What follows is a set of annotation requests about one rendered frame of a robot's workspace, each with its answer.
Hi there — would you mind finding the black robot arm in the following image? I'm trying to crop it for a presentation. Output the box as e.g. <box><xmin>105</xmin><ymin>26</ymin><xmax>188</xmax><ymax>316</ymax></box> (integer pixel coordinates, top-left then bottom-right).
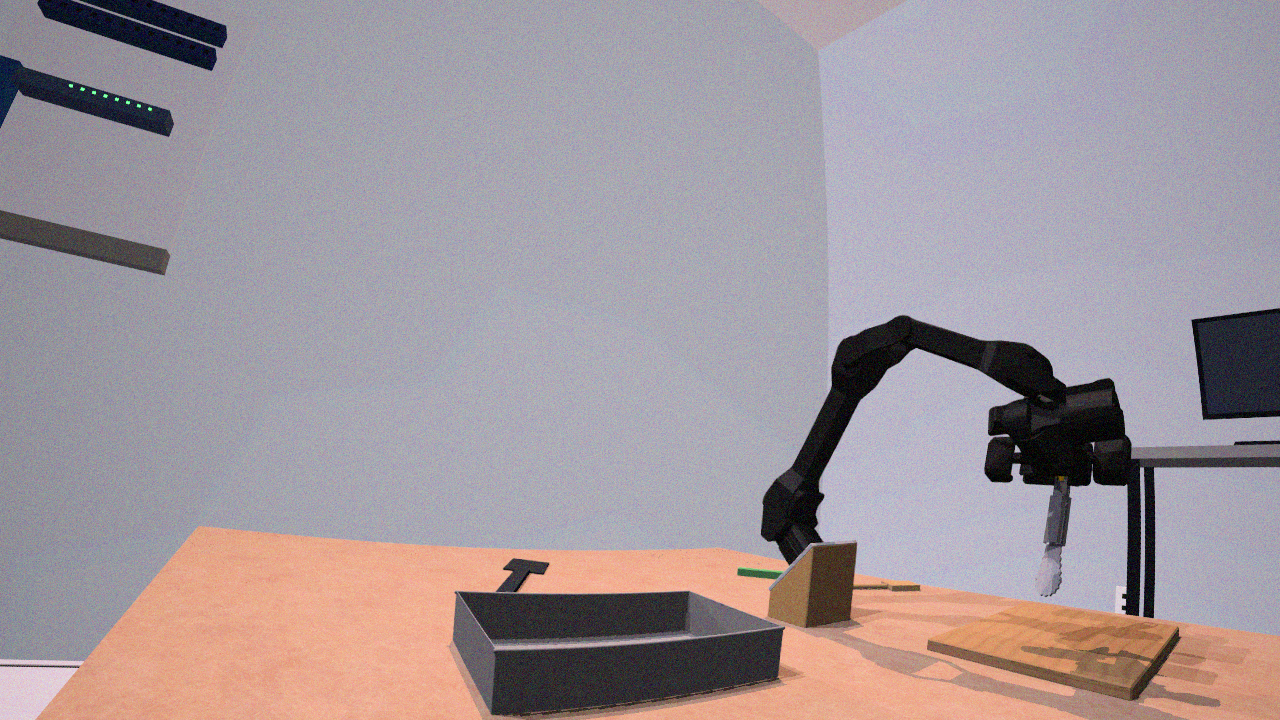
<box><xmin>762</xmin><ymin>315</ymin><xmax>1125</xmax><ymax>566</ymax></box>

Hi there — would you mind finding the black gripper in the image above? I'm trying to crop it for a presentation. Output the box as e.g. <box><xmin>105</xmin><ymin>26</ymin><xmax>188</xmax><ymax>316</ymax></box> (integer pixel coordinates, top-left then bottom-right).
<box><xmin>984</xmin><ymin>436</ymin><xmax>1132</xmax><ymax>487</ymax></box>

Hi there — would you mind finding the green rectangular bar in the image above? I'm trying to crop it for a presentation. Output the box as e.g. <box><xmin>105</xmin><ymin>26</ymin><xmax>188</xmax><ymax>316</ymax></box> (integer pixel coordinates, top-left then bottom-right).
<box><xmin>737</xmin><ymin>568</ymin><xmax>783</xmax><ymax>580</ymax></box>

